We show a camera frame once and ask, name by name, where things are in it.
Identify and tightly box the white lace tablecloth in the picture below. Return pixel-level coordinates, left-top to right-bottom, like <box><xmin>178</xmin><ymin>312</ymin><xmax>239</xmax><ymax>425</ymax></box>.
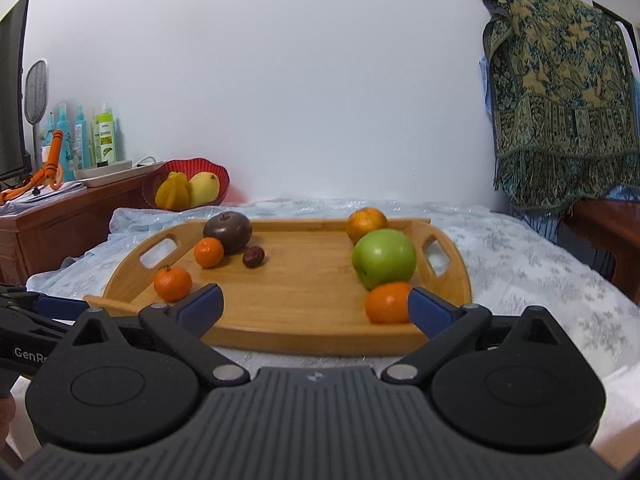
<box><xmin>9</xmin><ymin>197</ymin><xmax>640</xmax><ymax>463</ymax></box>

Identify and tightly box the yellow starfruit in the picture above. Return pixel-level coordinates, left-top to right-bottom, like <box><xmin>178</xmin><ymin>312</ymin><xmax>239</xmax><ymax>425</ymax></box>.
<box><xmin>155</xmin><ymin>170</ymin><xmax>193</xmax><ymax>211</ymax></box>

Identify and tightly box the wooden serving tray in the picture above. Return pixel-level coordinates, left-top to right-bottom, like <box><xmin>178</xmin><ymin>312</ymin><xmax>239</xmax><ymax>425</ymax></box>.
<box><xmin>82</xmin><ymin>217</ymin><xmax>474</xmax><ymax>359</ymax></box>

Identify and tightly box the person's left hand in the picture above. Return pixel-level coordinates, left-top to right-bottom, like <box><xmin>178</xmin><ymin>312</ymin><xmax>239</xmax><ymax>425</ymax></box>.
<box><xmin>0</xmin><ymin>394</ymin><xmax>17</xmax><ymax>456</ymax></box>

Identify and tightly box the large orange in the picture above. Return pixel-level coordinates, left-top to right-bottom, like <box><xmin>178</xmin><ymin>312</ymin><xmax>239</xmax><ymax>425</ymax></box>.
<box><xmin>346</xmin><ymin>207</ymin><xmax>389</xmax><ymax>246</ymax></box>

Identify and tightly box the dark purple round fruit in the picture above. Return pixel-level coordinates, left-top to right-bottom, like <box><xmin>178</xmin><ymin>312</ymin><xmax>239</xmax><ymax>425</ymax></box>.
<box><xmin>202</xmin><ymin>211</ymin><xmax>254</xmax><ymax>256</ymax></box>

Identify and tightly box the white electric fly swatter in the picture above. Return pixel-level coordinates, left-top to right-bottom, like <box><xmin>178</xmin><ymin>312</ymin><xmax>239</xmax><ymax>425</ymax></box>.
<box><xmin>23</xmin><ymin>58</ymin><xmax>50</xmax><ymax>172</ymax></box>

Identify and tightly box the brown wooden cabinet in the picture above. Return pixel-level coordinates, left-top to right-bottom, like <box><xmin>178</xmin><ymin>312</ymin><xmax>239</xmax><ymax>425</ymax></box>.
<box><xmin>0</xmin><ymin>169</ymin><xmax>162</xmax><ymax>287</ymax></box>

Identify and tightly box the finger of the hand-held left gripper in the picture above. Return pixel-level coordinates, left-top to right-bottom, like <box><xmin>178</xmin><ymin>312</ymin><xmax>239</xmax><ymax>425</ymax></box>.
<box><xmin>29</xmin><ymin>294</ymin><xmax>97</xmax><ymax>335</ymax></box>
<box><xmin>0</xmin><ymin>284</ymin><xmax>37</xmax><ymax>307</ymax></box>

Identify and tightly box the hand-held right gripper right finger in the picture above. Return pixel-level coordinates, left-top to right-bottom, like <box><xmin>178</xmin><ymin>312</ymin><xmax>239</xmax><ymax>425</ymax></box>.
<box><xmin>381</xmin><ymin>286</ymin><xmax>572</xmax><ymax>387</ymax></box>

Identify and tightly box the yellow mango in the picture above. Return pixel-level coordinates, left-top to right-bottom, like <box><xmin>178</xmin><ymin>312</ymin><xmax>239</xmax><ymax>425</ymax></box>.
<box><xmin>187</xmin><ymin>171</ymin><xmax>221</xmax><ymax>209</ymax></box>

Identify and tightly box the black monitor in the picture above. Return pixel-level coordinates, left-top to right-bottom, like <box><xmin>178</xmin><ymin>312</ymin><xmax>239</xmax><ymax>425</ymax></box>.
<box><xmin>0</xmin><ymin>0</ymin><xmax>34</xmax><ymax>192</ymax></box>

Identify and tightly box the orange handled tool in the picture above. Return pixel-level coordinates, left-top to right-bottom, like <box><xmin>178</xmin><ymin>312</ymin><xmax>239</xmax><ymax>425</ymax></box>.
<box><xmin>0</xmin><ymin>129</ymin><xmax>66</xmax><ymax>199</ymax></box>

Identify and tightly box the stack of papers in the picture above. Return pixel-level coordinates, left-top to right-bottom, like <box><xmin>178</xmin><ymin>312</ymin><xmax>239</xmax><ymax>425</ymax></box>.
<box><xmin>0</xmin><ymin>182</ymin><xmax>87</xmax><ymax>207</ymax></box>

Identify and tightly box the brown wooden chair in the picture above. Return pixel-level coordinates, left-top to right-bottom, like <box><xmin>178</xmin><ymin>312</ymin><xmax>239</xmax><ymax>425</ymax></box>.
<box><xmin>562</xmin><ymin>197</ymin><xmax>640</xmax><ymax>307</ymax></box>

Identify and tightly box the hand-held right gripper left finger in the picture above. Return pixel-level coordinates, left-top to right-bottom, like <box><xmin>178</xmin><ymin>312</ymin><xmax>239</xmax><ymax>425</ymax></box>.
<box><xmin>70</xmin><ymin>282</ymin><xmax>252</xmax><ymax>387</ymax></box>

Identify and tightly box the green apple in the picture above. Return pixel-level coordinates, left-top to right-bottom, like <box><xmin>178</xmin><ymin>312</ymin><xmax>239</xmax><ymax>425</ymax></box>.
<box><xmin>351</xmin><ymin>228</ymin><xmax>418</xmax><ymax>292</ymax></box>

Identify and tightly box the white plastic tray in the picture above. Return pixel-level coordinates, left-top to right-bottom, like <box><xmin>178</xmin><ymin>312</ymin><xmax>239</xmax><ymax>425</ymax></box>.
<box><xmin>73</xmin><ymin>159</ymin><xmax>134</xmax><ymax>182</ymax></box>

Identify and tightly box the green white spray bottle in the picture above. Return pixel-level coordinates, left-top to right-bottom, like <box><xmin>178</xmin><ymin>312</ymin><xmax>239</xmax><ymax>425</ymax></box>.
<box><xmin>96</xmin><ymin>102</ymin><xmax>117</xmax><ymax>164</ymax></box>

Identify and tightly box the red woven basket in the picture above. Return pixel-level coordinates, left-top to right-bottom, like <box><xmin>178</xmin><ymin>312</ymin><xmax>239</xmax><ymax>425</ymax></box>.
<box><xmin>141</xmin><ymin>157</ymin><xmax>231</xmax><ymax>211</ymax></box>

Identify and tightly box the green patterned fringed shawl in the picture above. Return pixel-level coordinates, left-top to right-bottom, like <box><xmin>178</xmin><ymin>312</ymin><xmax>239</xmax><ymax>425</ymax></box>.
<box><xmin>478</xmin><ymin>0</ymin><xmax>640</xmax><ymax>212</ymax></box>

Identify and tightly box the small tangerine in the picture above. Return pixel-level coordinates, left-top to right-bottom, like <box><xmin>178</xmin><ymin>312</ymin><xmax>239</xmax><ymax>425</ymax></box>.
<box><xmin>364</xmin><ymin>281</ymin><xmax>417</xmax><ymax>325</ymax></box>
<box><xmin>153</xmin><ymin>265</ymin><xmax>194</xmax><ymax>304</ymax></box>
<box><xmin>193</xmin><ymin>236</ymin><xmax>226</xmax><ymax>269</ymax></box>

